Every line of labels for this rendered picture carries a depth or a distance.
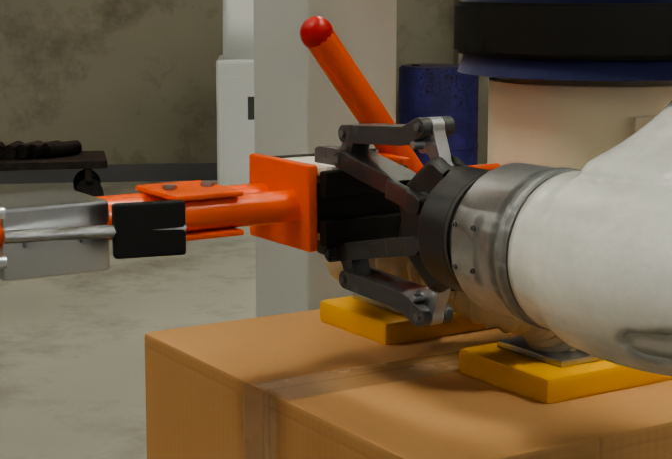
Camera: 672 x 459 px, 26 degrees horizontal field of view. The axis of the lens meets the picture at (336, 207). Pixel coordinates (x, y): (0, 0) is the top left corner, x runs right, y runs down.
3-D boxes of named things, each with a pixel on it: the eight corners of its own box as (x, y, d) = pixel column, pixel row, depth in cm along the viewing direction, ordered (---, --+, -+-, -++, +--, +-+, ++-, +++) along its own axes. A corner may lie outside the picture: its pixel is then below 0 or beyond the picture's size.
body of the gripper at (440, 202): (453, 168, 83) (363, 154, 90) (451, 315, 84) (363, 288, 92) (554, 161, 87) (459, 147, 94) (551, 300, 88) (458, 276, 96)
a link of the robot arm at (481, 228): (502, 341, 79) (437, 321, 84) (627, 321, 84) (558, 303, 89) (505, 174, 77) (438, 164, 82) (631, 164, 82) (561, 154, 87)
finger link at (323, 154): (353, 169, 97) (353, 125, 97) (313, 162, 101) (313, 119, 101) (372, 168, 98) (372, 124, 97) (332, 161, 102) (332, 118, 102)
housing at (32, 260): (71, 254, 96) (69, 187, 96) (113, 271, 91) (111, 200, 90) (-32, 265, 93) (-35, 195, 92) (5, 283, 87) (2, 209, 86)
